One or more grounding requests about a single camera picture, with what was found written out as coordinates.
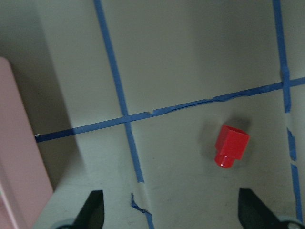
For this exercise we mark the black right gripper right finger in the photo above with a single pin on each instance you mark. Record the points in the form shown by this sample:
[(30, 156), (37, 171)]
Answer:
[(254, 214)]

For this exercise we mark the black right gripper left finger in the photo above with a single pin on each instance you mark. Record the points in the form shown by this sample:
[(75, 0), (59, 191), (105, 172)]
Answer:
[(91, 215)]

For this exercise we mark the red toy block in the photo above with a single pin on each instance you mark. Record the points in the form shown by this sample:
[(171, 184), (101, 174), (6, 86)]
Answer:
[(230, 146)]

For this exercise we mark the pink plastic box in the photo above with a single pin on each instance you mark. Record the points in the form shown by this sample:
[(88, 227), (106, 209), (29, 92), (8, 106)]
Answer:
[(25, 187)]

